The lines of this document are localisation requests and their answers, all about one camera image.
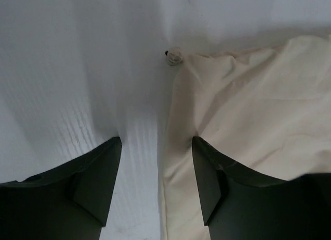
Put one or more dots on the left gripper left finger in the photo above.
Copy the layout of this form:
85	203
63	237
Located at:
71	201

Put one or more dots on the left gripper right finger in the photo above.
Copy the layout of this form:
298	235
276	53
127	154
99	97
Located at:
238	202

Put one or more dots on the beige trousers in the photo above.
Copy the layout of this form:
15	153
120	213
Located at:
268	109

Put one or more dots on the trouser drawstring toggle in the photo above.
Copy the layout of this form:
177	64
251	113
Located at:
174	56

